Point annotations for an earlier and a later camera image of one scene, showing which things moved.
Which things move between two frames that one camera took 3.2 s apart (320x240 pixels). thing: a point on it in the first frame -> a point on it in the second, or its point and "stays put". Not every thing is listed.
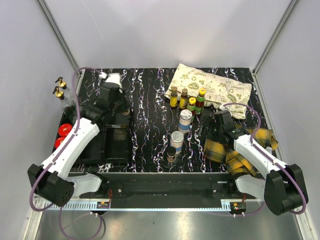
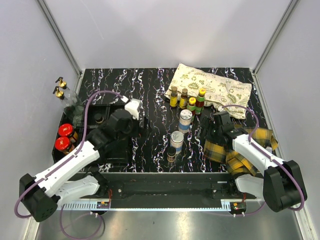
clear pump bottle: [67, 104] stays put
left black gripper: [122, 96] -> [140, 131]
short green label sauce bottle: [191, 106] stays put
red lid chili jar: [64, 129] stays put
